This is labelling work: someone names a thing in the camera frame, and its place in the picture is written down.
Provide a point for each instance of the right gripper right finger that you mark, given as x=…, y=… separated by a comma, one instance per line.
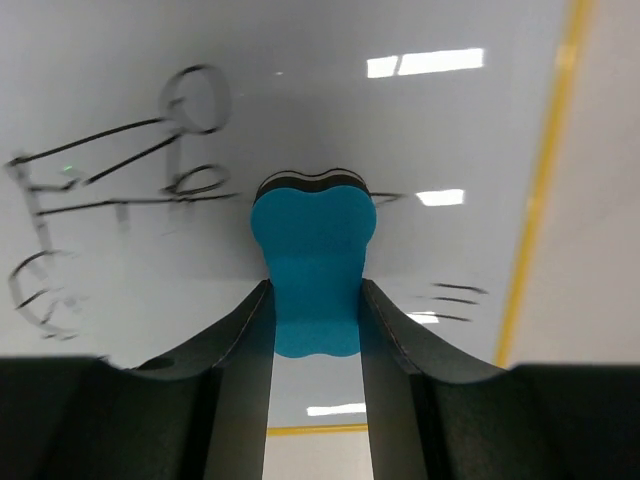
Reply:
x=436, y=412

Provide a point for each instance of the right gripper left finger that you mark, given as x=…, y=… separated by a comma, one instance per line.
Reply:
x=197, y=411

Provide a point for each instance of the blue whiteboard eraser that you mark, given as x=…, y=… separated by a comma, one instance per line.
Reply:
x=313, y=231

